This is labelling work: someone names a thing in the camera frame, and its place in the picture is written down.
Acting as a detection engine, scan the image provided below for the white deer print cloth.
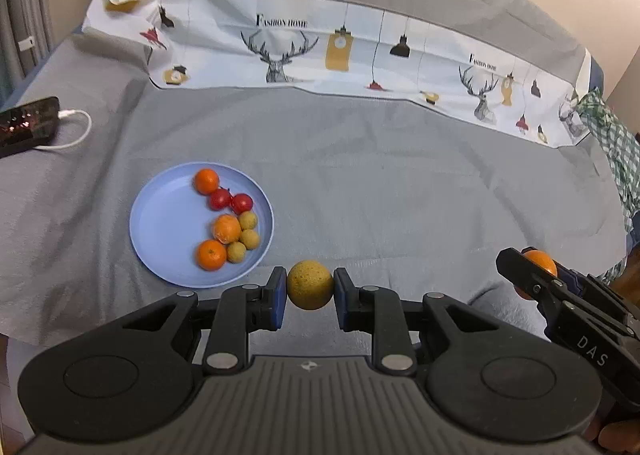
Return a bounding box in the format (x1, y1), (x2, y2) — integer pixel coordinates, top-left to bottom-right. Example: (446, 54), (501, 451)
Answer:
(82, 0), (593, 148)

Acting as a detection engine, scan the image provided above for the light blue plate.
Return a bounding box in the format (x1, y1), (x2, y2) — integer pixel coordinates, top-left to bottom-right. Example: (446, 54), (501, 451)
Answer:
(129, 162), (275, 287)

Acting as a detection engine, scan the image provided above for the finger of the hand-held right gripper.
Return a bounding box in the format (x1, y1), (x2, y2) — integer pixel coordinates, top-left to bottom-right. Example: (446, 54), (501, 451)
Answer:
(555, 262), (592, 299)
(496, 248), (569, 317)

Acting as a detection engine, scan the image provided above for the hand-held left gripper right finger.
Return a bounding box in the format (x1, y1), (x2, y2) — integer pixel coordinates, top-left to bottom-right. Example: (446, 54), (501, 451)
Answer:
(332, 267), (521, 376)

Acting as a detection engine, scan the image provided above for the white charging cable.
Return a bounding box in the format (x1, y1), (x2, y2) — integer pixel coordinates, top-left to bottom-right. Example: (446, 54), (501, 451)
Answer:
(34, 110), (92, 152)

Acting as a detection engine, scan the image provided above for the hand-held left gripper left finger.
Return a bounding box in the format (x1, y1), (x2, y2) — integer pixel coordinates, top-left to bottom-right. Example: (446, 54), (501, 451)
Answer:
(117, 266), (289, 376)

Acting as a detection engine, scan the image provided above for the person's right hand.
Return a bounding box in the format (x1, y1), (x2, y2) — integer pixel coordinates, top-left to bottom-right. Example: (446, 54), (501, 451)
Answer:
(585, 422), (640, 455)

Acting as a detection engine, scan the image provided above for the green checked cloth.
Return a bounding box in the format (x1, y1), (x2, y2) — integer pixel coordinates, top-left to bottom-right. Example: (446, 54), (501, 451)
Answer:
(570, 87), (640, 286)

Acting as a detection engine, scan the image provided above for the small orange mandarin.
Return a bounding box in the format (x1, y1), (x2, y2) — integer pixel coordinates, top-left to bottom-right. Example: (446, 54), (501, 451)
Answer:
(193, 168), (221, 195)
(515, 249), (558, 301)

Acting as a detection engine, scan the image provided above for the black smartphone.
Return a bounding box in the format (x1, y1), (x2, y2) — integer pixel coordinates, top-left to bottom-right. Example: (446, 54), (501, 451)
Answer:
(0, 96), (61, 159)

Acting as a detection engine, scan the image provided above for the oval orange kumquat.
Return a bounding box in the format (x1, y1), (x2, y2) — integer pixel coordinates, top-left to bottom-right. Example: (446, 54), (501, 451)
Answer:
(211, 214), (241, 244)

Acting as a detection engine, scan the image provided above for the grey curtain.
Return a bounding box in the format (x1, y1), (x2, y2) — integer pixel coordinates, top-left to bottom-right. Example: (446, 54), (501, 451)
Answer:
(0, 0), (53, 90)

